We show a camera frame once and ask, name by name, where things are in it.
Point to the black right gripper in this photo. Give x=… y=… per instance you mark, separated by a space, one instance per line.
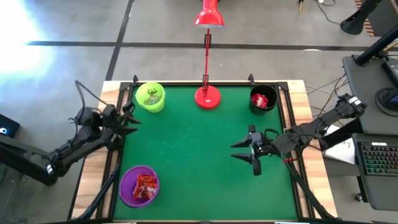
x=259 y=144

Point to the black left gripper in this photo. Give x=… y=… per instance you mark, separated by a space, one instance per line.
x=112 y=121

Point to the orange white candy pack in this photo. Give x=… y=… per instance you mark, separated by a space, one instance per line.
x=152 y=192
x=140 y=191

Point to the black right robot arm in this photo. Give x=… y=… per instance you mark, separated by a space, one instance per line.
x=323 y=123

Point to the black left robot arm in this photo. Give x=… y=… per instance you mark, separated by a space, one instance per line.
x=71 y=152

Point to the clear candy pack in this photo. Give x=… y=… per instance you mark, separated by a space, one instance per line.
x=152 y=100

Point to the green plastic bucket with face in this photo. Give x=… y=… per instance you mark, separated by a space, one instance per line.
x=143 y=104

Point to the small red tag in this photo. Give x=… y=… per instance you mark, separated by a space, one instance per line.
x=287 y=160

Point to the green table mat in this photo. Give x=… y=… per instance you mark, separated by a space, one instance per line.
x=186 y=155

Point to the purple plastic bucket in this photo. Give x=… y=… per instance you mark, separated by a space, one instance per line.
x=127 y=186

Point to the red desk lamp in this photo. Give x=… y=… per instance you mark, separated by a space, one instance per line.
x=207 y=97

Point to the black plastic bucket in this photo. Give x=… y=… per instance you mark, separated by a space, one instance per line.
x=271 y=91

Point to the white paper sheet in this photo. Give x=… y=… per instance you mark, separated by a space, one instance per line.
x=342 y=154

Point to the black device with blue light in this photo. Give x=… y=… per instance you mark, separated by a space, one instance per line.
x=11 y=124

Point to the black keyboard with blue keys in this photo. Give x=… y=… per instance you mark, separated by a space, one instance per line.
x=379 y=158

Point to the grey desk top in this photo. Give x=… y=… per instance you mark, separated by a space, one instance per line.
x=363 y=81

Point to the grey metal stand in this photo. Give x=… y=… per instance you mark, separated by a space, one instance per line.
x=6 y=199

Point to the grey keyboard table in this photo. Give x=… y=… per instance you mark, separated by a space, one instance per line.
x=382 y=193

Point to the black round monitor base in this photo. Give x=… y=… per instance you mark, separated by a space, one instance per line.
x=387 y=99

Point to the wooden stick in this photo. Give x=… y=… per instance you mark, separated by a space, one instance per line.
x=301 y=4

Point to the black stand foot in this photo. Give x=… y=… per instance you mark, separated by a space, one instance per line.
x=354 y=21

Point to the orange black striped mat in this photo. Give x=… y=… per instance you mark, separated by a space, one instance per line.
x=369 y=30

